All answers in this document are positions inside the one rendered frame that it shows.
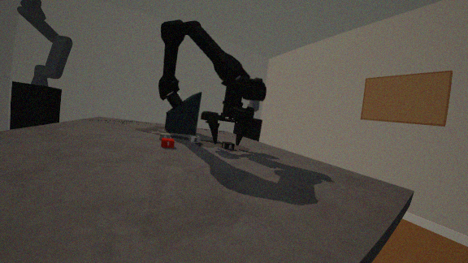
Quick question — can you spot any red block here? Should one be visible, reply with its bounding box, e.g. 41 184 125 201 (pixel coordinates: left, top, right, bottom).
162 138 175 148

